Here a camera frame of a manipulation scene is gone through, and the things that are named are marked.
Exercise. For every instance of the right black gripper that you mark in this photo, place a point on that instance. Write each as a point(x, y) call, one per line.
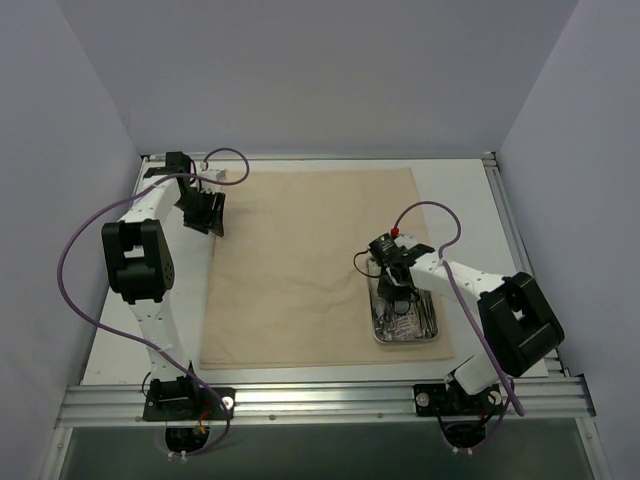
point(395, 291)

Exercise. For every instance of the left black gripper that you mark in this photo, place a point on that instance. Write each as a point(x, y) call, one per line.
point(205, 214)

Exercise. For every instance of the metal instrument tray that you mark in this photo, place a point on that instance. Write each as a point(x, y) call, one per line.
point(400, 315)

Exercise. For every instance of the surgical forceps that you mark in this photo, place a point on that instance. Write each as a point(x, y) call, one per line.
point(427, 315)

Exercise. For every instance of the surgical scissors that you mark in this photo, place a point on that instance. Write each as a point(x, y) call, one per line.
point(384, 322)

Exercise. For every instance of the beige cloth wrap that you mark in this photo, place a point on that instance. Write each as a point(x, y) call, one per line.
point(286, 285)

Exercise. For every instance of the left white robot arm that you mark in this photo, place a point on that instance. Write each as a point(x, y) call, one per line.
point(139, 264)

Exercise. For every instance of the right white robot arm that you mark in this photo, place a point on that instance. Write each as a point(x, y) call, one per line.
point(511, 316)

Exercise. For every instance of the purple printed sterile packet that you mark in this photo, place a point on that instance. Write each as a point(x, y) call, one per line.
point(406, 328)

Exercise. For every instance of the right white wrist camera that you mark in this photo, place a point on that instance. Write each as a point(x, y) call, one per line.
point(403, 241)

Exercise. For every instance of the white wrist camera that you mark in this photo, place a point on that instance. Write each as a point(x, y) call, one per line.
point(403, 241)
point(214, 177)

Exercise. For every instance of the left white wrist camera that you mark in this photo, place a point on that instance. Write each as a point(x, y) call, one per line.
point(214, 177)

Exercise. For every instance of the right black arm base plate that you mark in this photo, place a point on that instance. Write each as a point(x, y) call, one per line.
point(450, 400)

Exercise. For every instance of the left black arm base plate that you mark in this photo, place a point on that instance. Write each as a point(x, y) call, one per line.
point(171, 402)

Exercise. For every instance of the right side aluminium rail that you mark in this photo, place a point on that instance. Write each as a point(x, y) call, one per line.
point(512, 233)

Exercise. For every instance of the aluminium rail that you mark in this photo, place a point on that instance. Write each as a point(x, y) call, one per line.
point(512, 233)
point(315, 403)

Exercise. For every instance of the front aluminium rail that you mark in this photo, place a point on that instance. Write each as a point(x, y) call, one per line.
point(315, 403)

